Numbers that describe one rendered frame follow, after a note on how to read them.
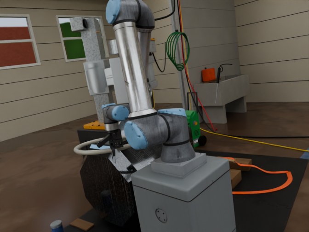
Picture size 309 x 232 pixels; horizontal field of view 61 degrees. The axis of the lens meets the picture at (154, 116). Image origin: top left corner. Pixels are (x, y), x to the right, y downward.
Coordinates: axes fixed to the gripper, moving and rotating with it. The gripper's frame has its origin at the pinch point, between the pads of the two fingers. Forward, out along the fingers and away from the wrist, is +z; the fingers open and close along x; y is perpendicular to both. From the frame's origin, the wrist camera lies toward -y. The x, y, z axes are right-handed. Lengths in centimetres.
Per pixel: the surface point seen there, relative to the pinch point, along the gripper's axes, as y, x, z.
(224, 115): 260, 301, 41
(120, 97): 22, 72, -36
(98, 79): 11, 159, -56
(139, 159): 25, 45, 16
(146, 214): 10.0, -34.0, 23.5
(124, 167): 11.7, 39.5, 19.2
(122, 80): 25, 69, -51
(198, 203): 31, -58, 12
